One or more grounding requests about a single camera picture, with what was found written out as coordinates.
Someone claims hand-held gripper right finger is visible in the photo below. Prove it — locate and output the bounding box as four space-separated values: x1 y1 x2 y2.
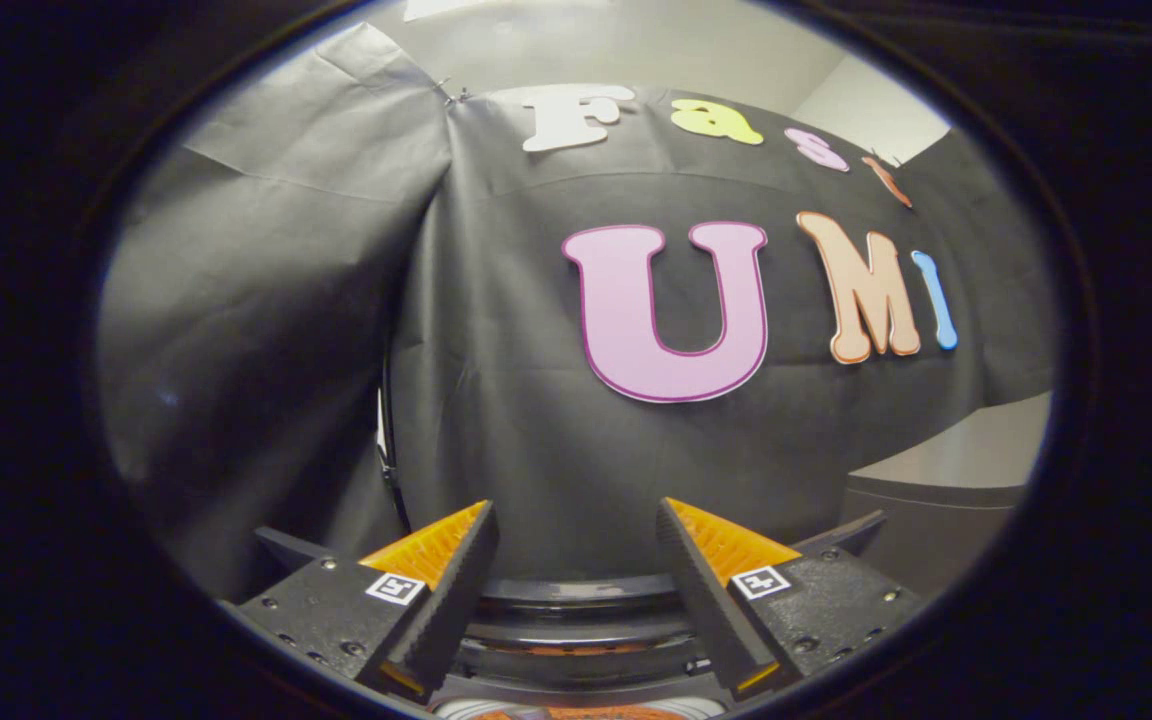
655 496 923 702

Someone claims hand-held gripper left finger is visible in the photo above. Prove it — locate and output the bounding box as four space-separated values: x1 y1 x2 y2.
219 499 500 705

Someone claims white cabinet with grey top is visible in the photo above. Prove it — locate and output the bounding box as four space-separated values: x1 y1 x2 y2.
841 390 1052 601

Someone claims black backdrop cloth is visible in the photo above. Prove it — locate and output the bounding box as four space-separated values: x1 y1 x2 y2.
96 22 1057 601

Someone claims thin dark cable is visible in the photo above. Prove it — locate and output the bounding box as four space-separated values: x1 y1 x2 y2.
374 345 414 536

